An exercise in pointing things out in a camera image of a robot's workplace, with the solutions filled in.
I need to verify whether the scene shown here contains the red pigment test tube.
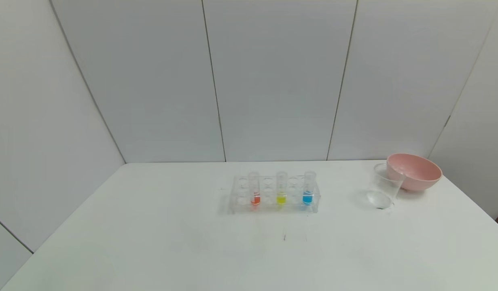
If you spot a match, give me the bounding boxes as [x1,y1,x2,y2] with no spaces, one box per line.
[248,171,261,207]

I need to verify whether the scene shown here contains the blue pigment test tube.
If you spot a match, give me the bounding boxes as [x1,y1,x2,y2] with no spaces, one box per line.
[303,171,316,205]

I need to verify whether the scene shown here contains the clear acrylic test tube rack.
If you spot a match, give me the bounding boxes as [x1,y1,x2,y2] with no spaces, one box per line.
[229,172,321,215]

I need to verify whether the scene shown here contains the yellow pigment test tube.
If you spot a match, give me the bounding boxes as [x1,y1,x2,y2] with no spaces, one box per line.
[276,171,288,205]

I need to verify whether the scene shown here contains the clear plastic beaker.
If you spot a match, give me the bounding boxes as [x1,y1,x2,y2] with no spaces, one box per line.
[366,163,406,210]

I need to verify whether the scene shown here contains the pink bowl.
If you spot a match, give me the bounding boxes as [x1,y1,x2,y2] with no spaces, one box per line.
[386,153,443,191]

